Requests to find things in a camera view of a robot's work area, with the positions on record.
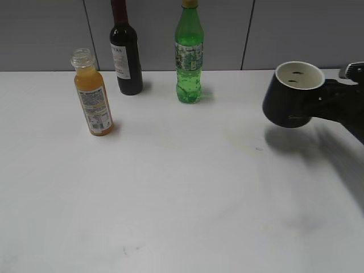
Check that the orange juice plastic bottle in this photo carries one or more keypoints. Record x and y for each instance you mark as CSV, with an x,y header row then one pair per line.
x,y
91,91

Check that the dark red wine bottle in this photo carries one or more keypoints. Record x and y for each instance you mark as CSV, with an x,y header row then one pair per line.
x,y
124,48

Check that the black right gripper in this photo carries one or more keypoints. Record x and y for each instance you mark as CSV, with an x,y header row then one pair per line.
x,y
342,102

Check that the green plastic soda bottle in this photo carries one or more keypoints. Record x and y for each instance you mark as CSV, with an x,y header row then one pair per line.
x,y
189,49

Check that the black mug white interior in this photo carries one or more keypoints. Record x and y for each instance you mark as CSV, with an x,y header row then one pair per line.
x,y
292,84

